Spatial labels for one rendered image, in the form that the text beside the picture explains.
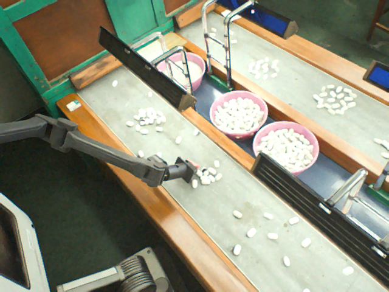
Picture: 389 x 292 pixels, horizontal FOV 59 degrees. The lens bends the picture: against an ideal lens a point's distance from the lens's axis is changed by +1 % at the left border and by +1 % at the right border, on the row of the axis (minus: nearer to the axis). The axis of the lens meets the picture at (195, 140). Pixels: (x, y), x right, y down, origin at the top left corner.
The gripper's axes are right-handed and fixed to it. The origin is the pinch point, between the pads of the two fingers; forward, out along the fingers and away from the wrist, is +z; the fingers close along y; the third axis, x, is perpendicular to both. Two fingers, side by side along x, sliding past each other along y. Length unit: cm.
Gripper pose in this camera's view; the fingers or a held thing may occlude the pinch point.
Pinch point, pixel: (197, 166)
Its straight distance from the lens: 143.8
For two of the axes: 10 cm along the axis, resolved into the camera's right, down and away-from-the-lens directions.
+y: -6.5, -5.7, 5.1
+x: -3.9, 8.2, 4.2
